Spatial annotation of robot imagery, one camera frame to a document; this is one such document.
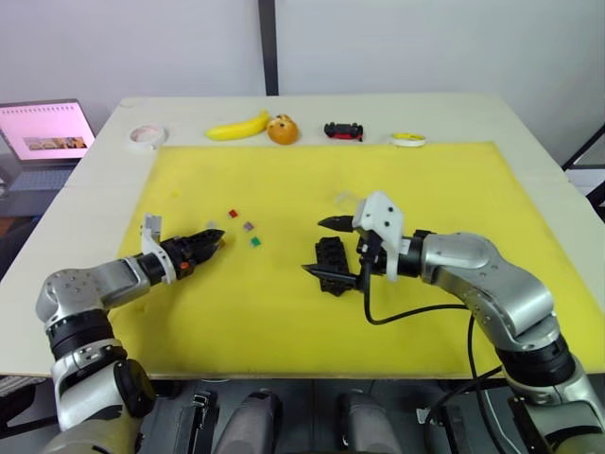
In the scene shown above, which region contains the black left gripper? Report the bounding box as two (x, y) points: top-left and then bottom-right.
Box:
(159, 228), (225, 282)

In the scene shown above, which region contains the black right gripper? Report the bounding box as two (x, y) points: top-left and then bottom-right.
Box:
(301, 215), (387, 292)

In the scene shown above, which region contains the black fuse box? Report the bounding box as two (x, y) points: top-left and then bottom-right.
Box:
(313, 236), (355, 297)

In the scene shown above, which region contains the clear plastic fuse box cover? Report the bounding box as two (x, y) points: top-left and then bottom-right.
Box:
(332, 189), (366, 215)

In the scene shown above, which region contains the yellow foam mat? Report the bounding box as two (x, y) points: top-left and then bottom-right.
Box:
(115, 140), (595, 380)

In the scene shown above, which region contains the yellow banana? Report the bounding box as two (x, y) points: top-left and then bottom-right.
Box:
(204, 109), (270, 142)

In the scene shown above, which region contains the black and red toy car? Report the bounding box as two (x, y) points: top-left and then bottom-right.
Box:
(323, 121), (366, 142)

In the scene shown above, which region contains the white tape roll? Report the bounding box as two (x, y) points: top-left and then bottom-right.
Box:
(129, 124), (167, 154)

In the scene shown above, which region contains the orange fruit with dark spots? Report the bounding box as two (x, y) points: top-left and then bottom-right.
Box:
(267, 113), (300, 146)

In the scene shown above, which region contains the yellow tape roll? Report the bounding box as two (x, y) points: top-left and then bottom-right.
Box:
(389, 131), (426, 148)

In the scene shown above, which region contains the grey rounded shape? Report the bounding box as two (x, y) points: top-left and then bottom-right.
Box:
(334, 389), (404, 454)
(215, 389), (285, 454)

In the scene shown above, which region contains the black boxy shape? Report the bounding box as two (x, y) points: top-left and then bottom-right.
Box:
(178, 390), (221, 454)

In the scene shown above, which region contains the grey laptop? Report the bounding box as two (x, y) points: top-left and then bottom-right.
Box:
(0, 97), (97, 202)

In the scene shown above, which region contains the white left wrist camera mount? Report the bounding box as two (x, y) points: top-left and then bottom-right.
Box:
(139, 213), (177, 286)

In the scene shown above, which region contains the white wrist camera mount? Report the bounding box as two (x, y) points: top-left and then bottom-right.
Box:
(139, 213), (177, 286)
(352, 190), (406, 284)

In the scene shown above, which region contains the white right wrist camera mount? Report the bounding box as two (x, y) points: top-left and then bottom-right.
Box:
(352, 190), (406, 284)

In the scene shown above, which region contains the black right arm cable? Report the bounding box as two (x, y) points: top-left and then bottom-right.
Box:
(361, 257), (505, 448)

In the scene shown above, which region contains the black vertical post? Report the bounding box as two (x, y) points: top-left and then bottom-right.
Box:
(257, 0), (280, 97)

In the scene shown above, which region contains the black metal frame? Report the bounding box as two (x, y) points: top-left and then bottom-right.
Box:
(561, 121), (605, 210)

